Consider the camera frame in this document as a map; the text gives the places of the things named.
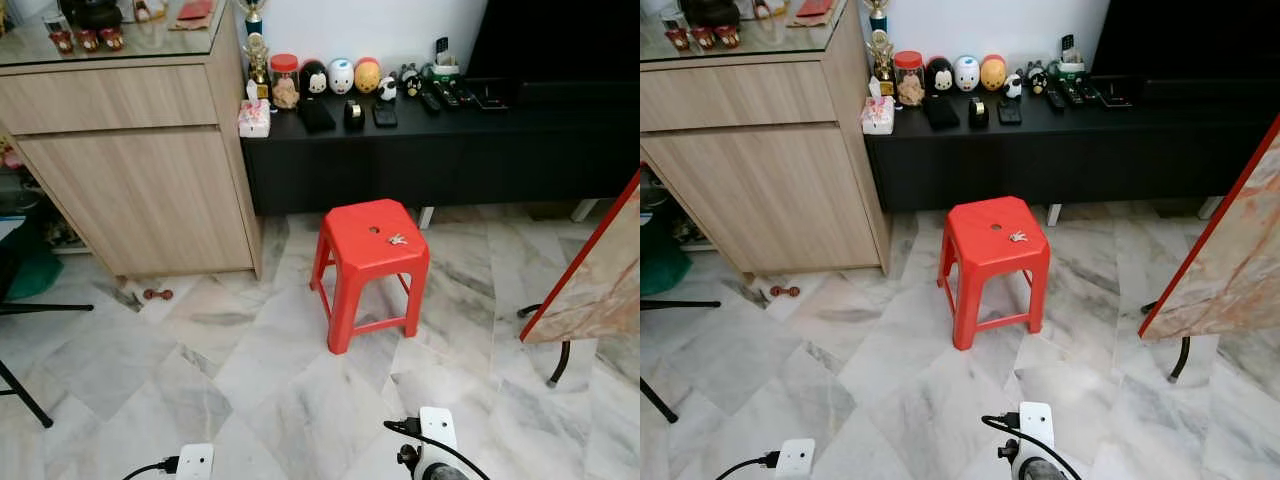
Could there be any black low tv console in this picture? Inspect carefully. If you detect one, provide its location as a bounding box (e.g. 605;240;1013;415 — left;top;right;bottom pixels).
240;80;641;216
865;78;1280;213

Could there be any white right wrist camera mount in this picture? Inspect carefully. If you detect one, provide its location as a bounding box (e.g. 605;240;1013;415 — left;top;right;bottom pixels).
418;407;459;473
1017;402;1056;463

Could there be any green bag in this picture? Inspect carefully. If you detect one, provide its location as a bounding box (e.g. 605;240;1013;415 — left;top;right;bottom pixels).
0;240;63;301
640;200;691;296

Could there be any red plastic stool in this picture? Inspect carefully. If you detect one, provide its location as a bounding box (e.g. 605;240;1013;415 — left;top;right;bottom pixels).
310;199;431;355
937;196;1052;351

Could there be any light wood cabinet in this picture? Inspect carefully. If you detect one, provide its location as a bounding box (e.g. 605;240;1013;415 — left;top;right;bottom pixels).
640;10;891;279
0;15;263;281

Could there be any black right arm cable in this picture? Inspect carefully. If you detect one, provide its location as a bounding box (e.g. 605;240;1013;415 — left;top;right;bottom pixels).
981;412;1086;480
384;418;491;480

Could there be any black television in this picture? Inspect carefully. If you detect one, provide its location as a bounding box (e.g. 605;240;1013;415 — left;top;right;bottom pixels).
468;0;641;86
1092;0;1280;81

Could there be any red edged marble table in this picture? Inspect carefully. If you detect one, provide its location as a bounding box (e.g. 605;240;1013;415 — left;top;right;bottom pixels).
520;170;641;346
1140;115;1280;341

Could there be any black wallet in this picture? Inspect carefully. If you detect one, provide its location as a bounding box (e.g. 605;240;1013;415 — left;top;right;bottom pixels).
922;95;961;131
298;97;337;134

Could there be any green white desk holder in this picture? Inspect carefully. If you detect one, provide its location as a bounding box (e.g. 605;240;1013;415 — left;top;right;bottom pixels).
1052;35;1087;79
425;38;461;83

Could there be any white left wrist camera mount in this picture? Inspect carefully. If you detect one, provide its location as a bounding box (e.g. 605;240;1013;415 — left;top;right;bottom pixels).
175;444;215;480
775;439;816;480

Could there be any pink tissue box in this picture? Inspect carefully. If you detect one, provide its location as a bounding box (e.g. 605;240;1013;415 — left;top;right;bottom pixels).
238;82;272;138
862;78;896;135

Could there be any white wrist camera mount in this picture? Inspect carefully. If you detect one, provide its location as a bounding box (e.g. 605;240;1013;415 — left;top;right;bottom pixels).
418;407;459;473
775;439;816;480
175;444;215;480
1017;402;1056;463

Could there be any red lidded glass jar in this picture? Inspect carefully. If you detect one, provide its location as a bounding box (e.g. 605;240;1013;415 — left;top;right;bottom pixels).
893;51;926;108
270;54;301;111

